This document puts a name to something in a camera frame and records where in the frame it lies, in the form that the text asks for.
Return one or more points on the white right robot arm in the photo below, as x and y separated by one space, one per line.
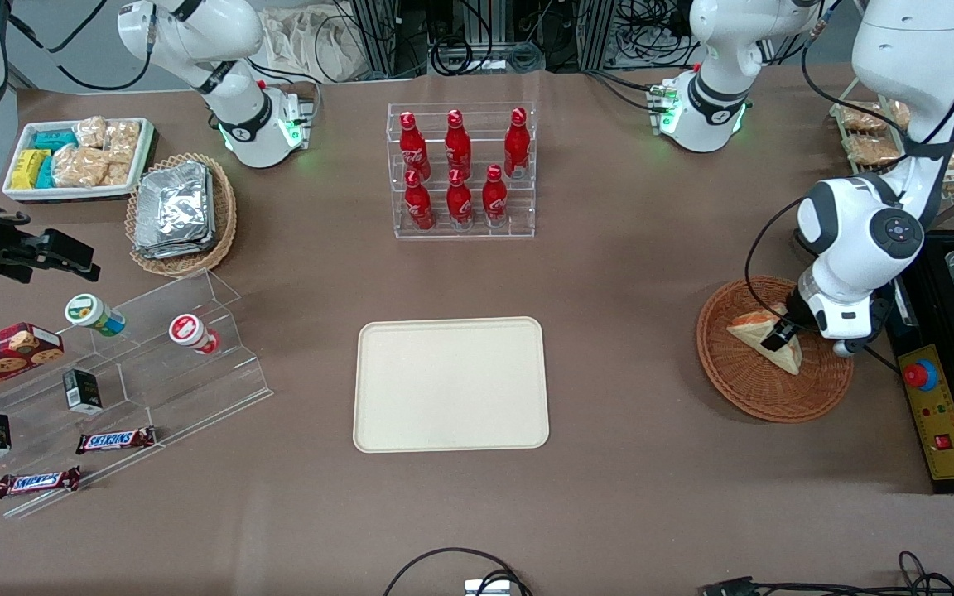
220 50

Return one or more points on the black yellow control box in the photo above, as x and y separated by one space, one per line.
945 430

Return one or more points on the beige cloth bag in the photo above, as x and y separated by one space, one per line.
311 41

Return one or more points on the yellow snack pack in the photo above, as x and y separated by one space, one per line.
28 168

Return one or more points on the green lid yogurt cup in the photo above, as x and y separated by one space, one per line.
88 312

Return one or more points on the brown round wicker basket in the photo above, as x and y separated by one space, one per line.
767 389

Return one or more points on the red cola bottle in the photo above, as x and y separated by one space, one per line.
459 203
418 207
413 149
458 145
517 145
494 199

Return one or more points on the white rectangular snack bin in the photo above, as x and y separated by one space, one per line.
71 194

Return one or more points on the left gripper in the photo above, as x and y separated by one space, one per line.
795 315

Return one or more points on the clear bag of crackers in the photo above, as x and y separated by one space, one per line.
122 141
79 165
118 172
91 132

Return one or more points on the clear acrylic stepped display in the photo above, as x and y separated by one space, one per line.
187 397

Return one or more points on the triangular sandwich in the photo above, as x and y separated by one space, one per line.
754 331

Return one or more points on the red lid yogurt cup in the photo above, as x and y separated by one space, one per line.
187 329

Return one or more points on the red plaid cookie box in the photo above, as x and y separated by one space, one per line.
5 358

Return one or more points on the teal snack pack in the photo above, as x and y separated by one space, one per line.
46 174
55 139

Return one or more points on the light tan wicker basket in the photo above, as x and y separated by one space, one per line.
224 215

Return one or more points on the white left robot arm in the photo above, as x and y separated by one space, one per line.
916 66

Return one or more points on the red emergency stop button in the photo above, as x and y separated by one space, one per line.
921 374

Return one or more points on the aluminium frame post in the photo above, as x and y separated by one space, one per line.
382 37

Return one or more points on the cream rectangular tray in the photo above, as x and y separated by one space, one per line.
450 385

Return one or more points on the foil wrapped packets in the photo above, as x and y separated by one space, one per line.
172 211

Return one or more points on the clear acrylic bottle rack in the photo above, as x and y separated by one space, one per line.
477 233

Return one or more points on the brown Snickers bar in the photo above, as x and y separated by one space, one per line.
36 482
115 440

